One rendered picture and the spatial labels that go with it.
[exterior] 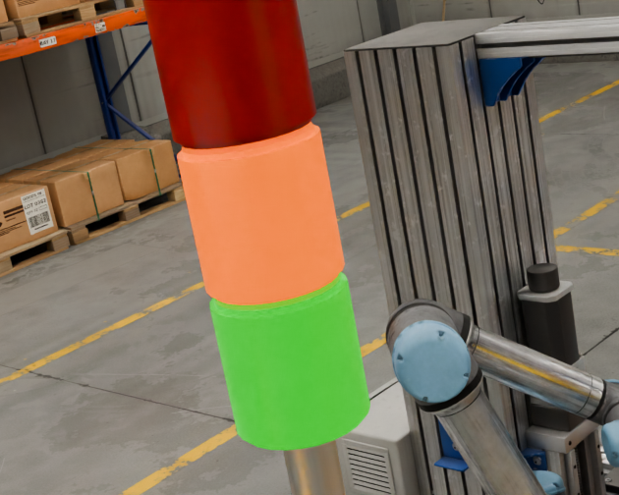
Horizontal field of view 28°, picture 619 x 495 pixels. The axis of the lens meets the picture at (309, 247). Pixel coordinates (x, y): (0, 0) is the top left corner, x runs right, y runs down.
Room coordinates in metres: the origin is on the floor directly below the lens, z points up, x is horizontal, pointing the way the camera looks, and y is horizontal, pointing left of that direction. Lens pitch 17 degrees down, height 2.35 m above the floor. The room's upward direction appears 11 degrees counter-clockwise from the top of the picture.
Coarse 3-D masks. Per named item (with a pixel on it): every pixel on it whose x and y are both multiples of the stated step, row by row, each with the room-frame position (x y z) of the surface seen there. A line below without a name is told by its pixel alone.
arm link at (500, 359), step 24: (456, 312) 1.95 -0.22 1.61; (480, 336) 1.93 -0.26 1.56; (480, 360) 1.92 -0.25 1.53; (504, 360) 1.92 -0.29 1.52; (528, 360) 1.93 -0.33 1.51; (552, 360) 1.95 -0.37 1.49; (504, 384) 1.94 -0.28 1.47; (528, 384) 1.92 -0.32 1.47; (552, 384) 1.92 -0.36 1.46; (576, 384) 1.92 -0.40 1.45; (600, 384) 1.94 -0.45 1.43; (576, 408) 1.92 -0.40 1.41; (600, 408) 1.92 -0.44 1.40
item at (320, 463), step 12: (324, 444) 0.41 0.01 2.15; (288, 456) 0.41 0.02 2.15; (300, 456) 0.41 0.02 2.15; (312, 456) 0.41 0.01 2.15; (324, 456) 0.41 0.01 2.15; (336, 456) 0.41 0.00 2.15; (288, 468) 0.41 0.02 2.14; (300, 468) 0.41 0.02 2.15; (312, 468) 0.41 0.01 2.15; (324, 468) 0.41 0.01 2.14; (336, 468) 0.41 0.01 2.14; (300, 480) 0.41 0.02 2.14; (312, 480) 0.41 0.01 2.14; (324, 480) 0.41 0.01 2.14; (336, 480) 0.41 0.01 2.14; (300, 492) 0.41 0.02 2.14; (312, 492) 0.41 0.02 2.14; (324, 492) 0.41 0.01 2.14; (336, 492) 0.41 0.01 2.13
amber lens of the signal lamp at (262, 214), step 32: (192, 160) 0.40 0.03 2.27; (224, 160) 0.39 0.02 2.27; (256, 160) 0.39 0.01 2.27; (288, 160) 0.39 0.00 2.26; (320, 160) 0.41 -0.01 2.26; (192, 192) 0.40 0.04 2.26; (224, 192) 0.39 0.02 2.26; (256, 192) 0.39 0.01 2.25; (288, 192) 0.39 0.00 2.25; (320, 192) 0.40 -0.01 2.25; (192, 224) 0.41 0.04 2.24; (224, 224) 0.39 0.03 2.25; (256, 224) 0.39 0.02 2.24; (288, 224) 0.39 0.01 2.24; (320, 224) 0.40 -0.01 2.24; (224, 256) 0.40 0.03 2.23; (256, 256) 0.39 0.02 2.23; (288, 256) 0.39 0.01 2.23; (320, 256) 0.40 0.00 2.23; (224, 288) 0.40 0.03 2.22; (256, 288) 0.39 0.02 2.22; (288, 288) 0.39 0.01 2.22
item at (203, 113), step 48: (144, 0) 0.41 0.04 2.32; (192, 0) 0.39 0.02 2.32; (240, 0) 0.39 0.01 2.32; (288, 0) 0.40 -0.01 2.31; (192, 48) 0.39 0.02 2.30; (240, 48) 0.39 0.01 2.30; (288, 48) 0.40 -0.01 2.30; (192, 96) 0.40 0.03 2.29; (240, 96) 0.39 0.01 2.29; (288, 96) 0.40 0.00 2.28; (192, 144) 0.40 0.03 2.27; (240, 144) 0.39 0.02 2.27
